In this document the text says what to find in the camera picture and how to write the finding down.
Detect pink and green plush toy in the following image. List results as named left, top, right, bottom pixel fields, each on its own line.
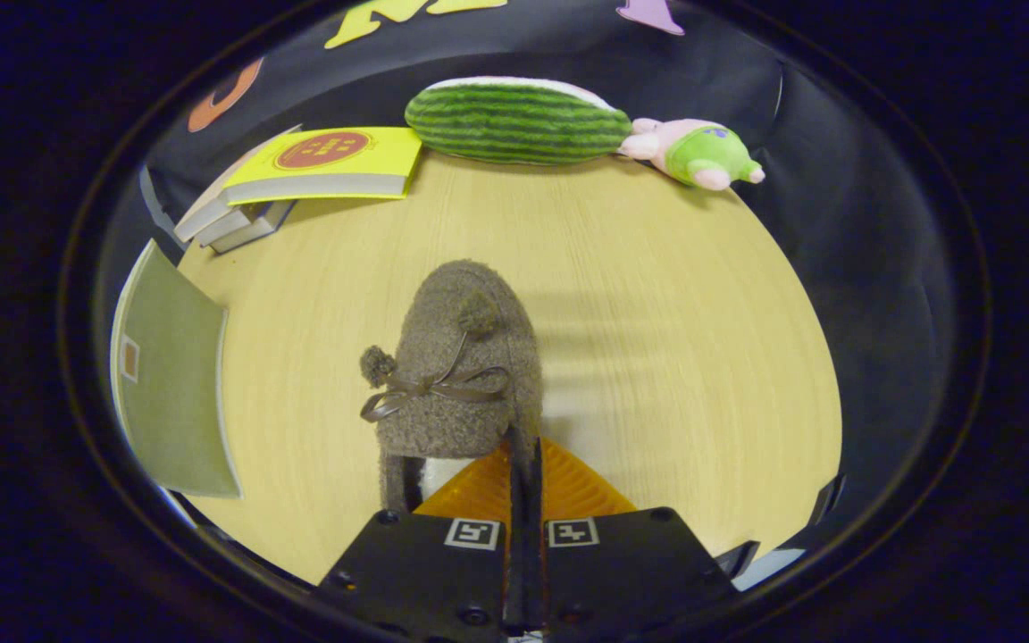
left=619, top=118, right=765, bottom=192

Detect yellow book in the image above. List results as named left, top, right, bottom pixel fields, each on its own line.
left=222, top=126, right=424, bottom=206

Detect brown fuzzy shoe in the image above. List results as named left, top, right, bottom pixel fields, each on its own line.
left=359, top=259, right=544, bottom=514

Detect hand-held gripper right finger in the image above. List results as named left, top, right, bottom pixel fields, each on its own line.
left=532, top=436, right=740, bottom=637

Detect white book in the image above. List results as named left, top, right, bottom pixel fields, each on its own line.
left=197, top=204, right=279, bottom=249

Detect beige book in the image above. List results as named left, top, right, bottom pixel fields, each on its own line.
left=173, top=125, right=301, bottom=244

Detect watermelon plush toy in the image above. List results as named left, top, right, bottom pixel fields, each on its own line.
left=404, top=76, right=633, bottom=166

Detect grey-green fabric storage box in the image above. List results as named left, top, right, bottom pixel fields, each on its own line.
left=110, top=239, right=243, bottom=499

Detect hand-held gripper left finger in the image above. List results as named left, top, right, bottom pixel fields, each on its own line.
left=314, top=438, right=515, bottom=642

